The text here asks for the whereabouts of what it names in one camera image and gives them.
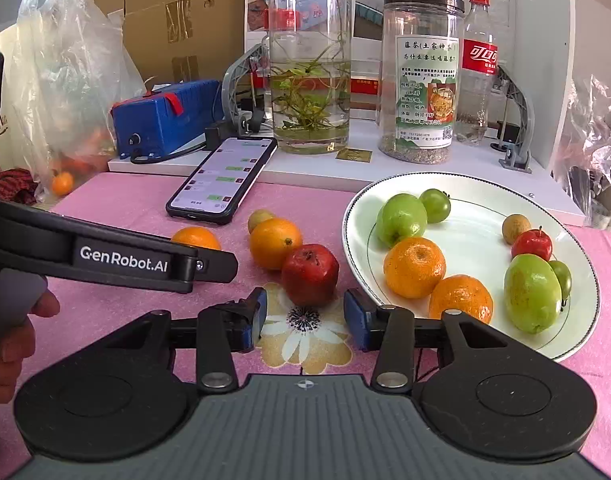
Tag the white shelf unit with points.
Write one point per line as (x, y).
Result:
(540, 35)

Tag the red black knitted cloth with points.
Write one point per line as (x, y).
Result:
(10, 185)

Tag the white paper bag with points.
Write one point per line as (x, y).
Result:
(7, 155)

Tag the large red apple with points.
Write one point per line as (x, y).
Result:
(310, 275)

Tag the pink floral tablecloth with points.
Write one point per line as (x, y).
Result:
(310, 200)

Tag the orange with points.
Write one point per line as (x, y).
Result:
(275, 243)
(196, 238)
(414, 267)
(460, 297)

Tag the clear bottle with red cap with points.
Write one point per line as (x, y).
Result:
(280, 17)

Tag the small red apple with stem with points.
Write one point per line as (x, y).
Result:
(532, 245)

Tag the tan longan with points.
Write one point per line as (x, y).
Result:
(259, 217)
(516, 228)

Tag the white platform board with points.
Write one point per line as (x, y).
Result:
(305, 170)

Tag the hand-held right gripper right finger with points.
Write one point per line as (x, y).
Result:
(356, 320)

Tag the large green jujube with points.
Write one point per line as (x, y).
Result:
(532, 293)

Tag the clear plastic jar with label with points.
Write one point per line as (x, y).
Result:
(415, 60)

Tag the grey bracket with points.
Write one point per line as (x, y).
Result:
(523, 110)
(233, 80)

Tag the green tomato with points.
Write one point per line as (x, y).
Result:
(435, 205)

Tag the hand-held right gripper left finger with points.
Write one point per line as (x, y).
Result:
(253, 320)

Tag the clear bottle with red label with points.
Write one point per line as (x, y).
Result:
(480, 55)

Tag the black power adapter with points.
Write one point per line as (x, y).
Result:
(218, 135)

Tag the small gold card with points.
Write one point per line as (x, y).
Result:
(354, 156)

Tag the cardboard box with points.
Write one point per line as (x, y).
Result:
(195, 20)

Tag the white plate with dark rim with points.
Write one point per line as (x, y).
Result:
(475, 230)

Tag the translucent plastic bag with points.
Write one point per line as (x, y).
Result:
(65, 85)

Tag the crumpled clear plastic bag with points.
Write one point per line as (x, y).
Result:
(595, 150)

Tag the tall glass vase with plant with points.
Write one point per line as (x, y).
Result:
(305, 60)

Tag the mirror panel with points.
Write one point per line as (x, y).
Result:
(365, 35)

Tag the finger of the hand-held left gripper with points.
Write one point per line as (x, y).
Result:
(215, 265)

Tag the blue plastic box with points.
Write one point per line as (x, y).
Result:
(165, 115)

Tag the small mandarin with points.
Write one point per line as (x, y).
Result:
(62, 183)

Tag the black smartphone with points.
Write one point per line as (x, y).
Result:
(225, 175)

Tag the person's left hand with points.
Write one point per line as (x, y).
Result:
(10, 375)

